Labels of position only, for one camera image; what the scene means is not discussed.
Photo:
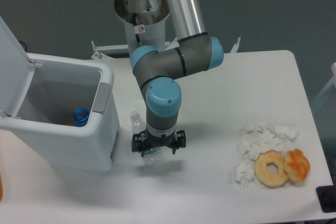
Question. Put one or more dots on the white trash bin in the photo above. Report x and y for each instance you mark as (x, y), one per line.
(58, 88)

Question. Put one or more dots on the crumpled white tissue middle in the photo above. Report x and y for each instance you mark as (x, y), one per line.
(253, 146)

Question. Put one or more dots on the blue bottle in bin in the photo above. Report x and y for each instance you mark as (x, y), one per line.
(80, 117)

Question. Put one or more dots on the white trash bin lid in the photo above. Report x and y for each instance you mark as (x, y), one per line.
(17, 71)

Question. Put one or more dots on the orange object at left edge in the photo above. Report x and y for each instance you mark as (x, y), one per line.
(1, 189)

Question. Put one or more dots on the orange glazed twisted bun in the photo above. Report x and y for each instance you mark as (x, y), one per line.
(296, 165)

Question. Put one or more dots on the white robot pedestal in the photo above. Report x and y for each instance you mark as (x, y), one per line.
(144, 22)

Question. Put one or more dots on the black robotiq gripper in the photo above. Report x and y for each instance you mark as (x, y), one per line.
(142, 143)

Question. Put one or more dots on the crumpled white tissue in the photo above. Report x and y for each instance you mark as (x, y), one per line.
(244, 173)
(284, 132)
(253, 146)

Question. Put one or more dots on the white frame at right edge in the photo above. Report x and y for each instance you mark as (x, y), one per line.
(326, 92)

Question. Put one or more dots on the crumpled white tissue bottom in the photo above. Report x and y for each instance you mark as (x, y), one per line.
(244, 173)

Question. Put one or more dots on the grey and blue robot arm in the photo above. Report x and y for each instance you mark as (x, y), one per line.
(167, 40)

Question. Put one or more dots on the clear bottle with green label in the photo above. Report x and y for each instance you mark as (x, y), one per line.
(153, 155)

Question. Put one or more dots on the orange item in bin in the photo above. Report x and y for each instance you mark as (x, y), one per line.
(68, 123)

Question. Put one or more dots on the black device at table corner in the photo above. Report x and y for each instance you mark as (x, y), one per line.
(326, 197)

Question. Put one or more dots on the crumpled white tissue top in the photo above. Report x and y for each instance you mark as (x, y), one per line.
(284, 132)

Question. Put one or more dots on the plain ring doughnut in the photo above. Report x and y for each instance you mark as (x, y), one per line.
(269, 169)

